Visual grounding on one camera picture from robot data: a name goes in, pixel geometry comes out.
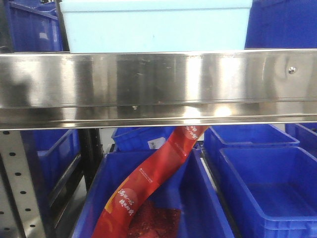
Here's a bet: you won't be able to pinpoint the perforated steel shelf upright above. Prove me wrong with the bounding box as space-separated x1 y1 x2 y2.
0 131 46 238

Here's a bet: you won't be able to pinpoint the red dried snack pieces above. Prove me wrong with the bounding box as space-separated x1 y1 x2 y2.
127 200 181 238

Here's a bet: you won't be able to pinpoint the blue bin with snacks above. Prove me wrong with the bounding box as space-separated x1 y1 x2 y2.
72 149 234 238

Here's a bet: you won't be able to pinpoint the blue bin far right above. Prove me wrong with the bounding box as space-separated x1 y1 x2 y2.
285 122 317 157

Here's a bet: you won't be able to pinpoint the light blue plastic bin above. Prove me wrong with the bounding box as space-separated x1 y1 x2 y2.
60 0 252 53

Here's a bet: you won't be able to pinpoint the blue bin rear right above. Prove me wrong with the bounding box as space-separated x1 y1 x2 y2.
204 124 300 160

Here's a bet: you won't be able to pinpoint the blue bin upper left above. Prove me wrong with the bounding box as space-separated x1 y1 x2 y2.
4 0 63 52

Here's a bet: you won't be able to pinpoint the blue bin front right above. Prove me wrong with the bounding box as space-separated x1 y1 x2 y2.
219 147 317 238

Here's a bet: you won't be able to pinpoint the red snack package strip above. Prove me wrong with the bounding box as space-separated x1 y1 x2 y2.
92 125 208 238

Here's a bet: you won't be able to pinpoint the blue bin neighbouring shelf left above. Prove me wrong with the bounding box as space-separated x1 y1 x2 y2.
19 129 80 207

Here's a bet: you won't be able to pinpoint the black shelf post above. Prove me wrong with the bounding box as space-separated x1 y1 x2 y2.
78 128 104 191

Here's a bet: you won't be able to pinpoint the blue bin upper right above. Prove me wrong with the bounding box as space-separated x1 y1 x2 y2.
245 0 317 49

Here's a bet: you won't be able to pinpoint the blue bin rear centre labelled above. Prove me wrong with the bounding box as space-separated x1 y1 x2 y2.
112 126 176 151

